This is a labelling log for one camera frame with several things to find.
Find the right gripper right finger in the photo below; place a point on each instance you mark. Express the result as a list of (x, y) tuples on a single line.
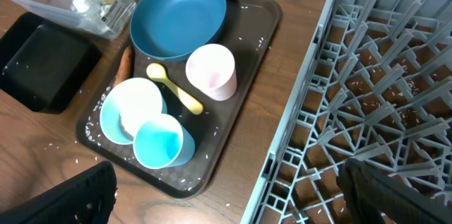
[(368, 193)]

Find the black plastic tray bin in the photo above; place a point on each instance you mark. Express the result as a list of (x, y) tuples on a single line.
[(43, 64)]

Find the yellow plastic spoon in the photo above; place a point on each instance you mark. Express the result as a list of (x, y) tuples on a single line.
[(157, 72)]

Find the dark blue plate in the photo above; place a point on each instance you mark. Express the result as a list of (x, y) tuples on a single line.
[(170, 30)]

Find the light blue rice bowl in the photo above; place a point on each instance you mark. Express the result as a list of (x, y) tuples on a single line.
[(127, 107)]

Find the grey dishwasher rack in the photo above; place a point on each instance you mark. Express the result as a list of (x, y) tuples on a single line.
[(375, 85)]

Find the white tissue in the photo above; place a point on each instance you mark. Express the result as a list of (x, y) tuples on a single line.
[(86, 6)]

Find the brown serving tray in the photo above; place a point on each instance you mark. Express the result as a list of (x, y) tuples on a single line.
[(248, 28)]

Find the orange carrot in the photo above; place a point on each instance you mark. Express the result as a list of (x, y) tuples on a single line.
[(124, 70)]

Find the pink plastic cup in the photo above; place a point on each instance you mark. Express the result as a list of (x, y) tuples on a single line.
[(211, 69)]

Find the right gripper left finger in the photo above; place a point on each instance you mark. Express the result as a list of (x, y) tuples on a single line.
[(88, 197)]

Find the light blue plastic cup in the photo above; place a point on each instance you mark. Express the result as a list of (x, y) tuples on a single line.
[(163, 142)]

